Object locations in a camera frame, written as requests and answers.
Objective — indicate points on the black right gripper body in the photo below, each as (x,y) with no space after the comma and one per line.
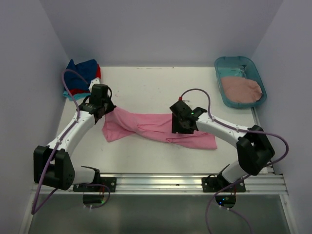
(177,126)

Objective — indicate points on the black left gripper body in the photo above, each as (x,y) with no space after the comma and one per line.
(108,105)

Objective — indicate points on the pink t-shirt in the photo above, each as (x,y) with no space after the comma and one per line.
(158,127)

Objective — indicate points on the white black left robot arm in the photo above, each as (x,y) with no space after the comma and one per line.
(52,163)

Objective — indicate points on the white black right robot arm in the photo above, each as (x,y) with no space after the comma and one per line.
(253,148)

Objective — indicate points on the folded teal t-shirt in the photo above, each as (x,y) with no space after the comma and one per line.
(76,96)

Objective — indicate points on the folded red t-shirt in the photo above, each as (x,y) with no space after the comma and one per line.
(97,73)

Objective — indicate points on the salmon pink cloth in bin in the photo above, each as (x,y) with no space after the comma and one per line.
(241,90)

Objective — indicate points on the teal plastic bin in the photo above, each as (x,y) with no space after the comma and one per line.
(238,66)

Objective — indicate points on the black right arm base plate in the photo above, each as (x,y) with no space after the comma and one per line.
(213,184)

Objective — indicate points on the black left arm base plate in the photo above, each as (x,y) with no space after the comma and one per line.
(104,184)

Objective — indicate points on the aluminium mounting rail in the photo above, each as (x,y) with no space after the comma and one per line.
(190,184)

